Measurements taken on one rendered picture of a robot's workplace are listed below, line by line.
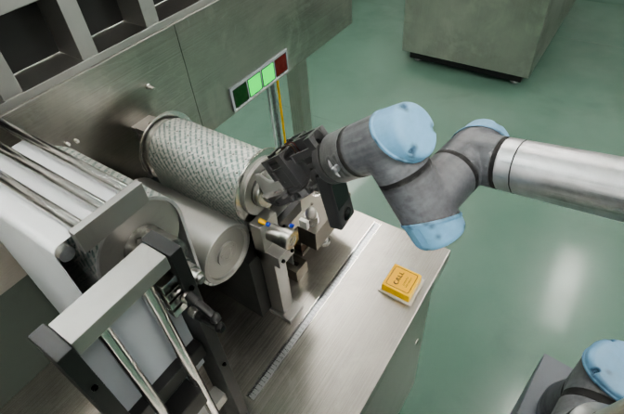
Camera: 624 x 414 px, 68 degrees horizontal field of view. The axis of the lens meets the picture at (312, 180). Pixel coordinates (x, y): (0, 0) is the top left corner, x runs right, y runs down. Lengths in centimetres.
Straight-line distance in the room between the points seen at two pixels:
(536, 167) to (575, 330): 170
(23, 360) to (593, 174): 108
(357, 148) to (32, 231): 41
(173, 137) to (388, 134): 51
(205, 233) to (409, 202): 39
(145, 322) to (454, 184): 42
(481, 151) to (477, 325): 157
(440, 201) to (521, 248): 191
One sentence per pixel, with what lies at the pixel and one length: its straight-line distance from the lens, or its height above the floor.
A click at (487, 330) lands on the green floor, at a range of 218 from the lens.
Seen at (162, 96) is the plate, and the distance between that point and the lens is 108.
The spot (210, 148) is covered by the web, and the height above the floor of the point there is 131.
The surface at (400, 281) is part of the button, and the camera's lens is 111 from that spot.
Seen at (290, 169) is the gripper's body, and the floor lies 138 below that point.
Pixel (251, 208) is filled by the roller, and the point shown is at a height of 123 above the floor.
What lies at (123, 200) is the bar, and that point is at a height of 145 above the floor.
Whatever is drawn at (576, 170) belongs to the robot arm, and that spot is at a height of 145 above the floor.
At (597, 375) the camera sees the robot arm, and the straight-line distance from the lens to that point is 85.
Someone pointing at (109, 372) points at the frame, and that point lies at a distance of 63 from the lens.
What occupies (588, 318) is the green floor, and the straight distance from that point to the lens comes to 235.
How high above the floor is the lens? 183
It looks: 43 degrees down
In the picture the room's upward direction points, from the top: 5 degrees counter-clockwise
